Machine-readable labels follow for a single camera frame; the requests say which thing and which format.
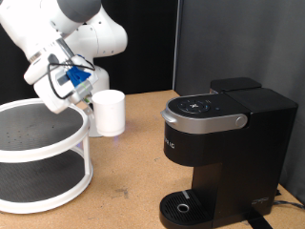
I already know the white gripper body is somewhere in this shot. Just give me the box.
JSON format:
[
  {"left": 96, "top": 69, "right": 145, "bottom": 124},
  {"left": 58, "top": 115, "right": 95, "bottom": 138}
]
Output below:
[{"left": 32, "top": 70, "right": 78, "bottom": 115}]

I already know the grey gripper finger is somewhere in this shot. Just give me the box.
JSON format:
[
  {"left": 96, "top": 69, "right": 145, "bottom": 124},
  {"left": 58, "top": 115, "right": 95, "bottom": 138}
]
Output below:
[{"left": 83, "top": 100, "right": 95, "bottom": 118}]

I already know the white mug with green tape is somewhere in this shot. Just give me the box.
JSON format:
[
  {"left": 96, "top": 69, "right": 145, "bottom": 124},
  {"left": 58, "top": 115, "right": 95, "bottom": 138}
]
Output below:
[{"left": 91, "top": 89, "right": 126, "bottom": 138}]

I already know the silver coffee machine lid handle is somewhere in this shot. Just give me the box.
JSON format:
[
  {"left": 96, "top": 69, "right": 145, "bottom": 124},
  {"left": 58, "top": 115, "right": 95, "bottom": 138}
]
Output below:
[{"left": 160, "top": 108, "right": 249, "bottom": 135}]

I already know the black coffee pod machine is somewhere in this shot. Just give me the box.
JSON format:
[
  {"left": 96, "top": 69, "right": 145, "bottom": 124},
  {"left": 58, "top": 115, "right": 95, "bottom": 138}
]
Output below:
[{"left": 173, "top": 0, "right": 305, "bottom": 204}]

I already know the black Keurig coffee machine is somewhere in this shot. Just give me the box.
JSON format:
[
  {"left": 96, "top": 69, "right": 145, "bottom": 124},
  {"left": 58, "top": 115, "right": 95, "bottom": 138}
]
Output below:
[{"left": 158, "top": 76, "right": 299, "bottom": 229}]

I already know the white two-tier round turntable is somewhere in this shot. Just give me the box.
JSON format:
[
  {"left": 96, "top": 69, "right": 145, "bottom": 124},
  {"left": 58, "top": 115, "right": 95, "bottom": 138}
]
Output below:
[{"left": 0, "top": 97, "right": 94, "bottom": 215}]

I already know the black fabric curtain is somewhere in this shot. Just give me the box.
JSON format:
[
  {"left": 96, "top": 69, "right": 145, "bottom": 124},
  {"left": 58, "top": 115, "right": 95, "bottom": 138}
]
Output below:
[{"left": 0, "top": 0, "right": 179, "bottom": 104}]

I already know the thin black camera cable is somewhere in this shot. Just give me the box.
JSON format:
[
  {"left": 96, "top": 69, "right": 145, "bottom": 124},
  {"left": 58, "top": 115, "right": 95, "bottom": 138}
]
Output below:
[{"left": 46, "top": 58, "right": 96, "bottom": 100}]

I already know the black coffee machine power cable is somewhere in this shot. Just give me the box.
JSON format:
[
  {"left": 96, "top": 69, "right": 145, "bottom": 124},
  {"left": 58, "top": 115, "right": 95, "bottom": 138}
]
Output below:
[{"left": 274, "top": 199, "right": 305, "bottom": 211}]

